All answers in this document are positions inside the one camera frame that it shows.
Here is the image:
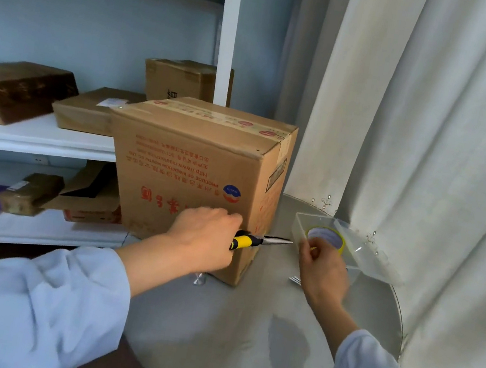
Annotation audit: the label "flat brown box white label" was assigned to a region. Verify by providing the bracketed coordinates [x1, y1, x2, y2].
[49, 79, 147, 142]

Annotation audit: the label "white metal shelf unit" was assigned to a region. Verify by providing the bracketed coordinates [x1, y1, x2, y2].
[0, 0, 245, 282]

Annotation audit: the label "yellow handled pliers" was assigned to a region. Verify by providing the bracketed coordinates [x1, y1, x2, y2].
[228, 228, 295, 261]

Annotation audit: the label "white curtain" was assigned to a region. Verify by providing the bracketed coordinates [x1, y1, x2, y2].
[234, 0, 486, 368]

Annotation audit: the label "yellow tape roll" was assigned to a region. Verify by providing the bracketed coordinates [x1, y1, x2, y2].
[304, 224, 349, 257]

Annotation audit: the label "brown cardboard box red print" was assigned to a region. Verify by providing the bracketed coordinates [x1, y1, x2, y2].
[84, 85, 302, 293]

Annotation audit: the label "person's right hand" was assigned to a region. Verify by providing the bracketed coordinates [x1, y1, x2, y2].
[288, 234, 357, 314]

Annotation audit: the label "upright small cardboard box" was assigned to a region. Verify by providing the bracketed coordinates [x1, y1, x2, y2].
[139, 54, 236, 114]

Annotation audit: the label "person's left hand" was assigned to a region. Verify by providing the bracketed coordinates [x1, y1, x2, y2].
[158, 199, 246, 281]

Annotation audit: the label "clear plastic container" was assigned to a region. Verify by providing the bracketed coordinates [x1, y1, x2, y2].
[284, 211, 369, 288]

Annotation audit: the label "small taped brown parcel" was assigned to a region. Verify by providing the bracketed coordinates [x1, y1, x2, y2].
[0, 167, 66, 222]

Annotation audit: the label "open cardboard box red print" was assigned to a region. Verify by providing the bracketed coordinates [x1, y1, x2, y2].
[42, 153, 132, 231]

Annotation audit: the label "person's left forearm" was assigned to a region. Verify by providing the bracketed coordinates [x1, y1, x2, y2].
[0, 205, 198, 368]

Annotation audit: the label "dark brown flat box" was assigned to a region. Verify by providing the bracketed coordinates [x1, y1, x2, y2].
[0, 57, 83, 137]

